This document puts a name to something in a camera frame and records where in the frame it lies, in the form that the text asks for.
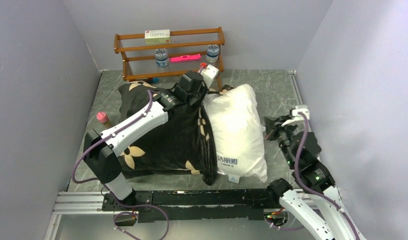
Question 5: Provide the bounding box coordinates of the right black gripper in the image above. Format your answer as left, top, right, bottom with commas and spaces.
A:
264, 114, 299, 167

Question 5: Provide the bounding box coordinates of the white pillow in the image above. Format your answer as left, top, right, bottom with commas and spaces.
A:
203, 84, 268, 183

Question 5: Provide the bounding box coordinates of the black floral pillowcase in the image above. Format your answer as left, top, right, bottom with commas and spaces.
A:
117, 80, 235, 186

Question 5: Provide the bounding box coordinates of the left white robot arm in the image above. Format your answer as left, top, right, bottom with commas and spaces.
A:
81, 68, 219, 210

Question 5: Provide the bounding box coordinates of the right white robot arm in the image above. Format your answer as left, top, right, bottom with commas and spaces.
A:
264, 112, 365, 240

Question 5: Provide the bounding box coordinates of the pink flat tool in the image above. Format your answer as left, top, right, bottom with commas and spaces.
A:
170, 53, 201, 63

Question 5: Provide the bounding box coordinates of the wooden two-tier shelf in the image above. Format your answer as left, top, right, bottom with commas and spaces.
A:
113, 26, 225, 82

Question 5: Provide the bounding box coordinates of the left blue white jar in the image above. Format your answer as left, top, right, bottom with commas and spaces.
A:
154, 48, 170, 67

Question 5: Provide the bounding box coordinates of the blue white jar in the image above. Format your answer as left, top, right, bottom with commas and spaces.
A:
154, 48, 170, 67
206, 44, 220, 63

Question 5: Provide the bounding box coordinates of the right blue white jar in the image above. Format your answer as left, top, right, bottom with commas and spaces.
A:
206, 44, 220, 63

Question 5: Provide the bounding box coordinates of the white green box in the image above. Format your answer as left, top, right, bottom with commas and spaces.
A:
144, 29, 171, 45

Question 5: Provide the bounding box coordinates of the pink small cup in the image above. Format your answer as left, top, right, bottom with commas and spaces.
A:
96, 111, 113, 129

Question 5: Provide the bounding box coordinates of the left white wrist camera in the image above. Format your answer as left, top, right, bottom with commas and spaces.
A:
198, 62, 220, 89

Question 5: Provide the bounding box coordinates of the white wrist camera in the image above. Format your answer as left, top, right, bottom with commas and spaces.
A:
281, 104, 311, 127
198, 62, 220, 89

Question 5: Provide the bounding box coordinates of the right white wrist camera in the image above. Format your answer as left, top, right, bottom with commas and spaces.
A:
281, 104, 311, 127

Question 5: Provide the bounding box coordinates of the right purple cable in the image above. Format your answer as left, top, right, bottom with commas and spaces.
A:
294, 111, 361, 240

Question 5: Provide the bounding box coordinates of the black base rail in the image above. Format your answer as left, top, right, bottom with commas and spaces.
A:
102, 188, 281, 223

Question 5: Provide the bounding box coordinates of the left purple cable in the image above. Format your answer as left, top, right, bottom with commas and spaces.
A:
71, 89, 159, 185

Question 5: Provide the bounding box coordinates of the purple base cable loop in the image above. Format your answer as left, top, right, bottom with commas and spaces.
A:
112, 205, 170, 240

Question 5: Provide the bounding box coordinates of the aluminium frame rail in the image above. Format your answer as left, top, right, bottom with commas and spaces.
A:
44, 191, 121, 240

